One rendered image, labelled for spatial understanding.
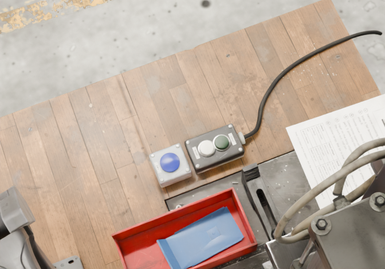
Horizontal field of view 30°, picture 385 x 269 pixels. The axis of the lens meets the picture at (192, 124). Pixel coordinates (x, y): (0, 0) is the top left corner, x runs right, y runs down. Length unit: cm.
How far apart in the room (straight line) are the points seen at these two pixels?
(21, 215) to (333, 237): 44
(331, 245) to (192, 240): 64
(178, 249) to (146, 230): 7
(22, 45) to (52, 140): 120
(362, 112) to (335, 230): 74
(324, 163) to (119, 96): 45
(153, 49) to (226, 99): 110
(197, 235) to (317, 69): 44
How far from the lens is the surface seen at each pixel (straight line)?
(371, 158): 83
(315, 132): 149
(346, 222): 81
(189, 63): 155
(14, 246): 103
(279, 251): 117
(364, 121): 152
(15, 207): 104
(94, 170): 148
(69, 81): 258
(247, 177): 138
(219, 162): 144
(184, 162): 143
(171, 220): 143
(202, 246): 141
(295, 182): 146
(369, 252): 81
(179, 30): 262
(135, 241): 143
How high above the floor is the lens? 229
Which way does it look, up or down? 68 degrees down
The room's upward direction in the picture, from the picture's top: 7 degrees counter-clockwise
